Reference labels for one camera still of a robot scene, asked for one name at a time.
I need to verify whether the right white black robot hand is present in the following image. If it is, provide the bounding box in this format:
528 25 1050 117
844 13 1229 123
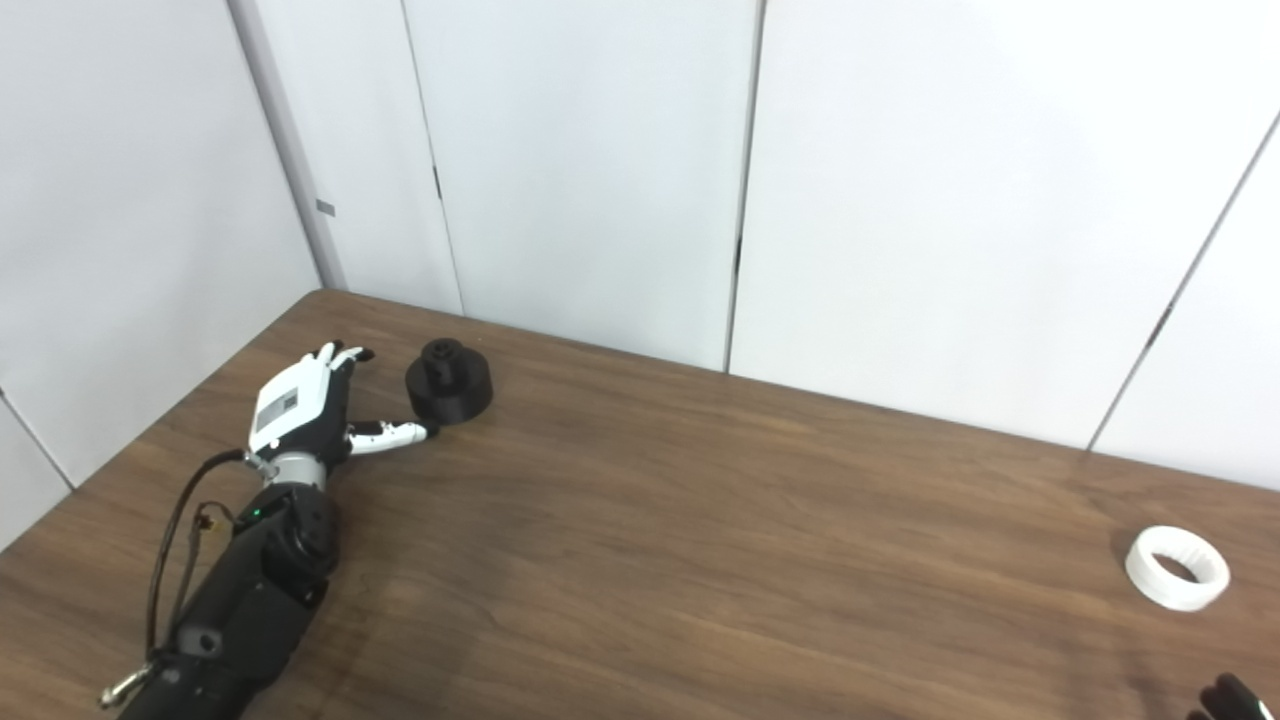
1198 673 1280 720

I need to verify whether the grey wall corner post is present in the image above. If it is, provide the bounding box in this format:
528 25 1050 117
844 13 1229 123
225 0 349 293

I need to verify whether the white toothed ring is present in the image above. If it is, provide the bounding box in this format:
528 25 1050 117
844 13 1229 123
1124 525 1232 613

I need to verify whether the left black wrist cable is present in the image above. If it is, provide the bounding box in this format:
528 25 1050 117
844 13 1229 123
98 448 277 711

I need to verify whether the round black stepped part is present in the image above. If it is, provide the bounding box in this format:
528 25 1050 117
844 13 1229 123
405 338 494 427

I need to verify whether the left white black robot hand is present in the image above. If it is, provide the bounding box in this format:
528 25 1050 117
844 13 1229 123
247 342 439 467

